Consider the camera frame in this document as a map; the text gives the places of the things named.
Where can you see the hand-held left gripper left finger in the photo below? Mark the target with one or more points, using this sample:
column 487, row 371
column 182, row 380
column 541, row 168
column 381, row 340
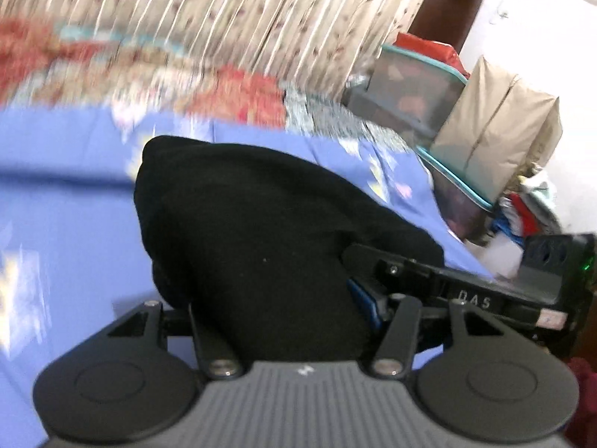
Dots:
column 211, row 336

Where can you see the black pants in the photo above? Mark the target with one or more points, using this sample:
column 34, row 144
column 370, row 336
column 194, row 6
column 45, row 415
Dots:
column 261, row 233

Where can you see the red floral quilt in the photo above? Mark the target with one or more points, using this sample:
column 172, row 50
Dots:
column 186, row 84

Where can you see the dark wooden cabinet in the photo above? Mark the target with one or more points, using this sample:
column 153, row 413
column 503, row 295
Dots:
column 443, row 4

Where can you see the dark red cloth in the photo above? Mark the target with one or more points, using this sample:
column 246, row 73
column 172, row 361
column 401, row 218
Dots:
column 585, row 396

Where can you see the beige floral curtain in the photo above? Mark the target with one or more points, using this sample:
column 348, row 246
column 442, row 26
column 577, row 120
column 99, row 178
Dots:
column 224, row 14

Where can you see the beige fabric bag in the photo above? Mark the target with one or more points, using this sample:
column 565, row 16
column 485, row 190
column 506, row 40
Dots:
column 499, row 130

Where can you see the blue patterned bedsheet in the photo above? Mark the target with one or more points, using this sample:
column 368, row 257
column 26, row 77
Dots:
column 60, row 186

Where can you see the large teal-lidded storage box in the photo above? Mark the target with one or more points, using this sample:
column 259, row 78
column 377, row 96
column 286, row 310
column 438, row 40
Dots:
column 459, row 205

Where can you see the pile of mixed clothes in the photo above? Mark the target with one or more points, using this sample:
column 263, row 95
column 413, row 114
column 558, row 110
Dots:
column 527, row 205

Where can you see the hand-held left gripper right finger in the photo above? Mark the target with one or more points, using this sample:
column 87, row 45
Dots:
column 368, row 301

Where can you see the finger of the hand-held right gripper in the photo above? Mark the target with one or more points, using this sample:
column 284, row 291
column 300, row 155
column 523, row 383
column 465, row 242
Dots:
column 392, row 266

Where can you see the white cardboard box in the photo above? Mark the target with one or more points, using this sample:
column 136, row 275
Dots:
column 501, row 256

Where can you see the small teal-lidded storage box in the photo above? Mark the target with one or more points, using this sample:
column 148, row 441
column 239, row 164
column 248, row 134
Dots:
column 410, row 84

